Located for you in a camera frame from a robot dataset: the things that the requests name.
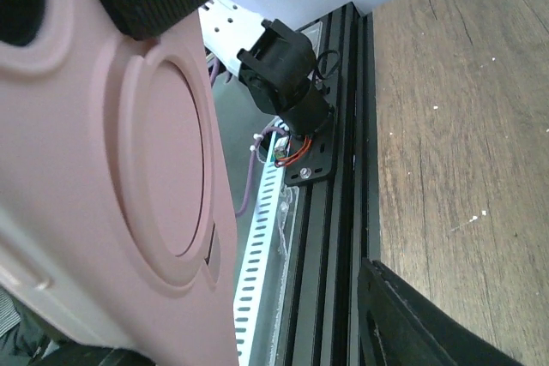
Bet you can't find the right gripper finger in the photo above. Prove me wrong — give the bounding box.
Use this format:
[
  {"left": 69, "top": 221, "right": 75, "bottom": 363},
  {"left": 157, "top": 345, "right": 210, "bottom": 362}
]
[{"left": 358, "top": 259, "right": 519, "bottom": 365}]

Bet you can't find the phone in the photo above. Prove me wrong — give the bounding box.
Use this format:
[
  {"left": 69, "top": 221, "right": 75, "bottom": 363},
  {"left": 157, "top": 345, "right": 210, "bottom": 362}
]
[{"left": 1, "top": 0, "right": 238, "bottom": 365}]

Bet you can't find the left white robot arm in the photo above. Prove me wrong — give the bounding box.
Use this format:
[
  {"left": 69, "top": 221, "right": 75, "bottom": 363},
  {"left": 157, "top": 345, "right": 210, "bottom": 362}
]
[{"left": 100, "top": 0, "right": 334, "bottom": 136}]

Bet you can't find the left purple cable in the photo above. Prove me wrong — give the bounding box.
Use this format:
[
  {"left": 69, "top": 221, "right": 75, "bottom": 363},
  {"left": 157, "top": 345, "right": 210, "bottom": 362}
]
[{"left": 207, "top": 61, "right": 284, "bottom": 219}]

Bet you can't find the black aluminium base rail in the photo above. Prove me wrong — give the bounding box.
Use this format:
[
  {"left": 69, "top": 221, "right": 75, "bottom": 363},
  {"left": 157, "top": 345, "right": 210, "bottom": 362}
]
[{"left": 274, "top": 3, "right": 380, "bottom": 365}]

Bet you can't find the light blue slotted cable duct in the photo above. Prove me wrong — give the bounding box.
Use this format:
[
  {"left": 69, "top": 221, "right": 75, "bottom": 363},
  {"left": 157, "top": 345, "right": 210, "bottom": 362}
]
[{"left": 233, "top": 119, "right": 287, "bottom": 365}]

